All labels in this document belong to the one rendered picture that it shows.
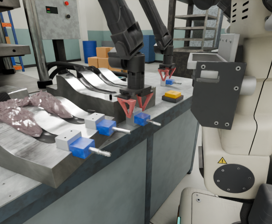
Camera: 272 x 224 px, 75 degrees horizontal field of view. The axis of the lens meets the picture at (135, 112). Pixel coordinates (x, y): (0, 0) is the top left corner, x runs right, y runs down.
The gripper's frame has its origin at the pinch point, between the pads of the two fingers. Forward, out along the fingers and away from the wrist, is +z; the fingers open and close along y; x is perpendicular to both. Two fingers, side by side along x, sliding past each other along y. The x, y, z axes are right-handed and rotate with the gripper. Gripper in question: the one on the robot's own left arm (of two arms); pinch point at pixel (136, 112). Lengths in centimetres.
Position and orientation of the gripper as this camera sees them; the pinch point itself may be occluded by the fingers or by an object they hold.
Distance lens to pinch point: 63.5
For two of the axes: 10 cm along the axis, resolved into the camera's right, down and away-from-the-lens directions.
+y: -6.2, 3.2, -7.2
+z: 0.0, 9.1, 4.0
